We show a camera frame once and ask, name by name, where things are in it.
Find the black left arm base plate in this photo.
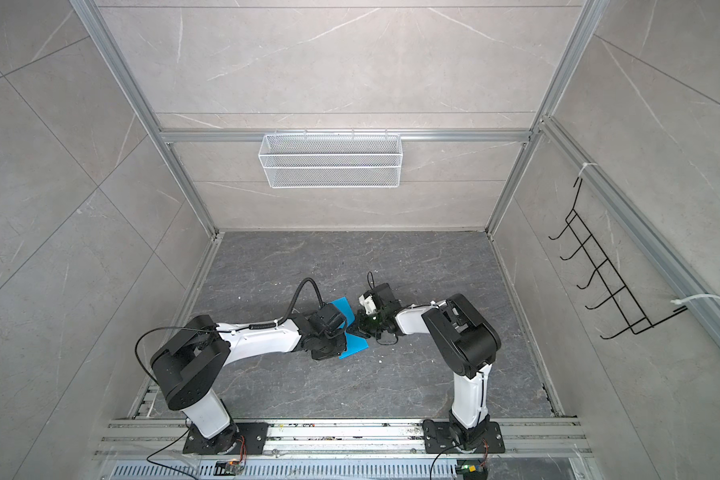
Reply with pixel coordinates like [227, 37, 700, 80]
[182, 422, 269, 455]

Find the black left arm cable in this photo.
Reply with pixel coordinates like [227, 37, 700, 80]
[134, 277, 325, 480]

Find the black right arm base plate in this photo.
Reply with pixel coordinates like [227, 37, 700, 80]
[421, 419, 506, 454]

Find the black wire hook rack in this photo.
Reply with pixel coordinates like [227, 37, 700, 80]
[548, 178, 689, 341]

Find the blue square paper sheet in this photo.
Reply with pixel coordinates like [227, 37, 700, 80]
[331, 297, 369, 359]

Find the aluminium front rail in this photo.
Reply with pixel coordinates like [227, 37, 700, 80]
[94, 418, 593, 459]

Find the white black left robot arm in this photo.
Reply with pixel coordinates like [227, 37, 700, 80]
[149, 303, 348, 440]

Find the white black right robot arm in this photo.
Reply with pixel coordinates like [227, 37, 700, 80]
[350, 283, 501, 431]

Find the white wire mesh basket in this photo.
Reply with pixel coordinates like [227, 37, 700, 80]
[258, 133, 404, 189]

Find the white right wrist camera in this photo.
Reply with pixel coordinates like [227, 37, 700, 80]
[359, 295, 378, 316]

